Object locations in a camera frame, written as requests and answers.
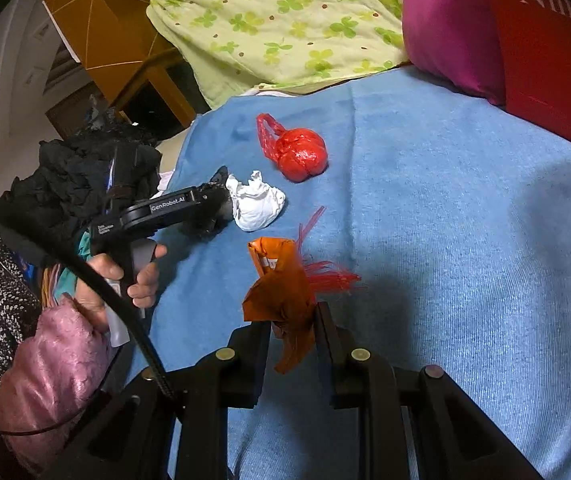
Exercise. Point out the magenta pillow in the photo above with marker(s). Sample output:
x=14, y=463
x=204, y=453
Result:
x=458, y=41

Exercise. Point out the orange wooden cabinet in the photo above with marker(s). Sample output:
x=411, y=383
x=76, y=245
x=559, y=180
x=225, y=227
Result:
x=121, y=50

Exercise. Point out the pink jacket sleeve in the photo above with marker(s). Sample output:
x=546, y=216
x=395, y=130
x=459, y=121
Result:
x=53, y=376

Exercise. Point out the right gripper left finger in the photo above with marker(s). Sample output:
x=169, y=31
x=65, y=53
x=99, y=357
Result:
x=250, y=344

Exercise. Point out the red Nilrich paper bag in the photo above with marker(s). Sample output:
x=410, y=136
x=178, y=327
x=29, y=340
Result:
x=535, y=44

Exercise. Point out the green clover patterned quilt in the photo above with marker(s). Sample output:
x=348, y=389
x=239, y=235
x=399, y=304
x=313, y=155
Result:
x=293, y=46

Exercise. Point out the orange foil wrapper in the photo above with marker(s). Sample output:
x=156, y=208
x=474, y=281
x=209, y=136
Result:
x=285, y=294

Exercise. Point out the black clothes pile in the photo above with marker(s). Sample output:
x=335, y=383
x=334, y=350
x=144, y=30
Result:
x=67, y=190

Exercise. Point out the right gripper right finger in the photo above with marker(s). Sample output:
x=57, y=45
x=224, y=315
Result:
x=341, y=377

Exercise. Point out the light blue bed blanket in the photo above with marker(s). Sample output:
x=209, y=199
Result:
x=457, y=218

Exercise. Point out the red plastic bag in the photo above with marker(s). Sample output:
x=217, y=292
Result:
x=298, y=153

